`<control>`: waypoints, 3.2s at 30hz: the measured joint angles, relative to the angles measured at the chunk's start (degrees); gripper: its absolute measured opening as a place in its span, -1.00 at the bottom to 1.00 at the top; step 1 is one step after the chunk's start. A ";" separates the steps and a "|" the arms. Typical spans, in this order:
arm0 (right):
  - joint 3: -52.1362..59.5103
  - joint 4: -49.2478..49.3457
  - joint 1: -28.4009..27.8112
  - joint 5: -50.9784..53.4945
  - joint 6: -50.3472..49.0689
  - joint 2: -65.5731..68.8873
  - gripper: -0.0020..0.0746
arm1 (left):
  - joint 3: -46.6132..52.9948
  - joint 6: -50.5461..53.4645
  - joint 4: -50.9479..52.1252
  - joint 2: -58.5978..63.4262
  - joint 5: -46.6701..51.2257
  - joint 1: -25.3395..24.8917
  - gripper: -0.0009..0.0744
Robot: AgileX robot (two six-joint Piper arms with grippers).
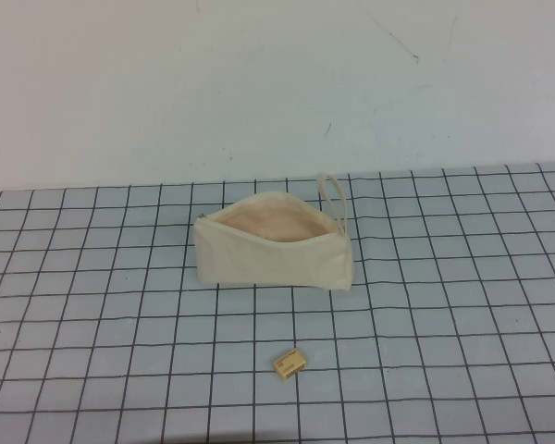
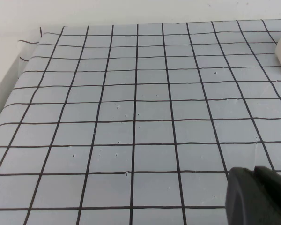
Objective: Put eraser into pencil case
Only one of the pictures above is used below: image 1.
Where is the small yellow eraser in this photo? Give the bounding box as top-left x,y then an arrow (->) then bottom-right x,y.
272,347 -> 307,375

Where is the cream fabric pencil case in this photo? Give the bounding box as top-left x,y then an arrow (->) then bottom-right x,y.
193,172 -> 355,293

